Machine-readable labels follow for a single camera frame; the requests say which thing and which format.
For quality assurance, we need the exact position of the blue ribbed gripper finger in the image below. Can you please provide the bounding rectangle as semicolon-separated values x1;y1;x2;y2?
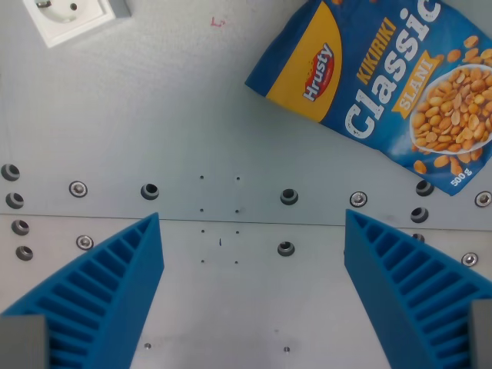
0;211;165;369
343;208;492;369

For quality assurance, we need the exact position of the blue Hrusty peanut bag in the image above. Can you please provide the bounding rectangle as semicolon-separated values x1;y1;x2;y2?
244;0;492;197

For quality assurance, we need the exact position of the white electrical wall socket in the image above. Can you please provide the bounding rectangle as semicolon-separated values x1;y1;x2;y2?
22;0;116;48

